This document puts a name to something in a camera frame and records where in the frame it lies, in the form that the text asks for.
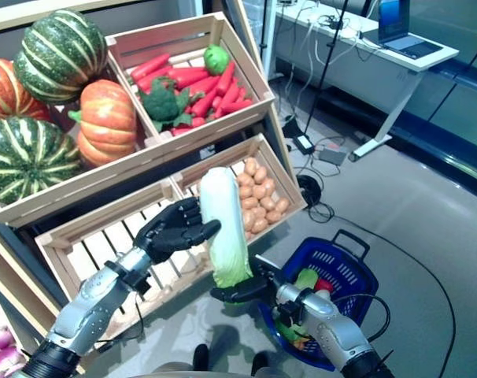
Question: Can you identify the red carrot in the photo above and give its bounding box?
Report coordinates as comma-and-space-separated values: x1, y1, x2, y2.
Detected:
135, 65, 172, 94
130, 53, 172, 82
216, 61, 236, 98
167, 66, 210, 88
221, 98, 254, 115
190, 88, 220, 118

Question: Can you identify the light green cabbage head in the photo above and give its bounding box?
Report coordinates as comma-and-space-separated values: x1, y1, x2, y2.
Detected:
202, 44, 231, 76

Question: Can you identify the dark green broccoli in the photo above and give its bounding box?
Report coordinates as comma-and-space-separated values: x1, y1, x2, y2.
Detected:
138, 76, 206, 133

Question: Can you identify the blue plastic shopping basket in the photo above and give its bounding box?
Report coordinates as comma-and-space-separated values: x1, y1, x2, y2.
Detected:
257, 229, 380, 373

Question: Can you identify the grey flat box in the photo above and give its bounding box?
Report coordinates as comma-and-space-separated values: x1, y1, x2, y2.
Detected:
318, 147, 348, 166

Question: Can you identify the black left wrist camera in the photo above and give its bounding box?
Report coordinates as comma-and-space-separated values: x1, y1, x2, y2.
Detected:
122, 267, 152, 295

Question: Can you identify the orange pumpkin with green stem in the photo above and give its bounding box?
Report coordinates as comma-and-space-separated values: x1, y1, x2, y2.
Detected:
68, 80, 139, 167

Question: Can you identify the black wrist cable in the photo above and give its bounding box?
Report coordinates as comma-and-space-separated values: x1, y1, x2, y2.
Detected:
96, 291, 145, 343
332, 293, 392, 343

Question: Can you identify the tall black stand pole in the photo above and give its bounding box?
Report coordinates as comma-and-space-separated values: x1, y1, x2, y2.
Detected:
303, 0, 349, 135

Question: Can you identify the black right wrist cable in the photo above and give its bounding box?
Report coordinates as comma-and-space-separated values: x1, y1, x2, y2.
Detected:
332, 293, 392, 343

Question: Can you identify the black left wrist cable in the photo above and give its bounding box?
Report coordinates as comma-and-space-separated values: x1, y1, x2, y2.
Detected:
96, 291, 145, 343

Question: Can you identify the orange striped pumpkin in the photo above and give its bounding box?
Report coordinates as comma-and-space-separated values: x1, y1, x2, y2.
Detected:
0, 57, 53, 121

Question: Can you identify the black power adapter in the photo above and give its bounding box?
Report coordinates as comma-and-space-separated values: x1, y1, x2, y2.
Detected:
292, 133, 316, 155

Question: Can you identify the open grey laptop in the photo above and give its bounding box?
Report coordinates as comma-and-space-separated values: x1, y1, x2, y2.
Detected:
378, 0, 444, 61

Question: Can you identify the white desk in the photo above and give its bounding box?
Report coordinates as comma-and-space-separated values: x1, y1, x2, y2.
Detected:
275, 3, 460, 162

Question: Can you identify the long black floor cable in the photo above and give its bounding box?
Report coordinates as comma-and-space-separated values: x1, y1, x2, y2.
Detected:
307, 204, 458, 378

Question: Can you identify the wooden display shelf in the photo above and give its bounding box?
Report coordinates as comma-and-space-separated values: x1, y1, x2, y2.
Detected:
0, 0, 314, 378

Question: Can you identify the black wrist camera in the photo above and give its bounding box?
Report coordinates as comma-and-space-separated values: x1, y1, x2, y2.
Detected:
122, 267, 152, 295
277, 301, 305, 328

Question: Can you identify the coiled black cable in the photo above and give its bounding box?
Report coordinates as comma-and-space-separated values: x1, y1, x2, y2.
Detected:
296, 175, 324, 208

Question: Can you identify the green striped pumpkin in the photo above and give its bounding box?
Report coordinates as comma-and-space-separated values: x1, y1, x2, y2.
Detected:
13, 9, 109, 106
0, 116, 84, 206

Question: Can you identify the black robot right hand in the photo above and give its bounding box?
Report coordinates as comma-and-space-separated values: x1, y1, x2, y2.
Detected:
209, 254, 283, 305

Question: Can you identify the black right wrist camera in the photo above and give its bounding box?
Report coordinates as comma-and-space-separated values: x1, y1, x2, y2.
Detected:
277, 301, 305, 328

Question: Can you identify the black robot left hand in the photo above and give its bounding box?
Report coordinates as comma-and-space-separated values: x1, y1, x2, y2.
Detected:
134, 196, 223, 265

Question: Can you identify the white display fridge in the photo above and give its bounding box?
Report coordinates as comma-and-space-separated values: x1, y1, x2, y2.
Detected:
242, 0, 279, 76

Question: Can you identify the large wooden crate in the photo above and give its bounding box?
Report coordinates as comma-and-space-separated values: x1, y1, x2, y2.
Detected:
0, 58, 176, 229

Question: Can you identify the wooden slat crate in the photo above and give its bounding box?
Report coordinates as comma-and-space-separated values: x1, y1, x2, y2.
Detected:
34, 179, 259, 316
170, 132, 309, 245
104, 11, 275, 153

